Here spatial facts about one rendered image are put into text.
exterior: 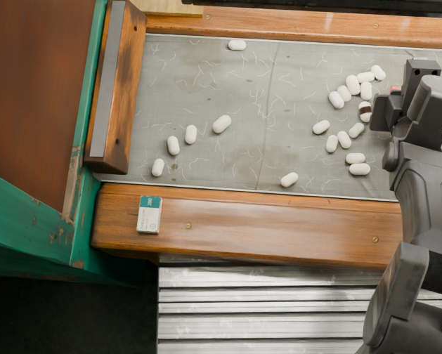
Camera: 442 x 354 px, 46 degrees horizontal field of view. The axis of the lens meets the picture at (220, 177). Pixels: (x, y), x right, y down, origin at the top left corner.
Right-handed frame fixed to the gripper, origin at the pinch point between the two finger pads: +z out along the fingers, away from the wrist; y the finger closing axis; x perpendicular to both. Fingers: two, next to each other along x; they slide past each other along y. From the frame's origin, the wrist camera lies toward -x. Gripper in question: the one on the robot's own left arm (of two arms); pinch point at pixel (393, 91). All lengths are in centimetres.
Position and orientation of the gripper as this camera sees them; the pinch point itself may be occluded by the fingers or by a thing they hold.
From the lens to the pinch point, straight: 99.7
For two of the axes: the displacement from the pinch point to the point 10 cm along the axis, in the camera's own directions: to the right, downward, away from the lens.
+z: 0.8, -5.8, 8.1
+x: -0.2, 8.1, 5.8
